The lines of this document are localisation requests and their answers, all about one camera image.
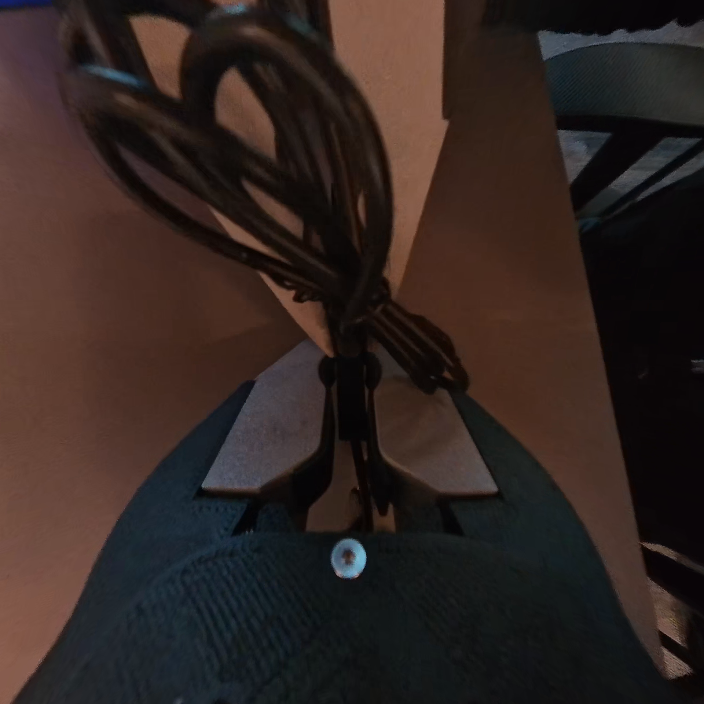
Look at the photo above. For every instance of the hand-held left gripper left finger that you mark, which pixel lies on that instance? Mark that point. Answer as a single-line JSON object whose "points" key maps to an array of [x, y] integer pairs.
{"points": [[264, 434]]}

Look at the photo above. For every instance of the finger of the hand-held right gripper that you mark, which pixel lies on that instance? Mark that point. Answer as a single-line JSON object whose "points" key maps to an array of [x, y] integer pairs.
{"points": [[297, 313], [410, 110]]}

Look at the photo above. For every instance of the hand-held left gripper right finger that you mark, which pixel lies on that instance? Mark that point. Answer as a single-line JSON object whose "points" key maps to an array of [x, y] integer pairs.
{"points": [[434, 440]]}

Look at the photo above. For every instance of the black usb hub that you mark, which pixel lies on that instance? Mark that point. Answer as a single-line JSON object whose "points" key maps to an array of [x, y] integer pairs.
{"points": [[351, 396]]}

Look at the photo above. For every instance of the black office chair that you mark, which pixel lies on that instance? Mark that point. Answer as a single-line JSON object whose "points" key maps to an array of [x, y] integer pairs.
{"points": [[616, 82]]}

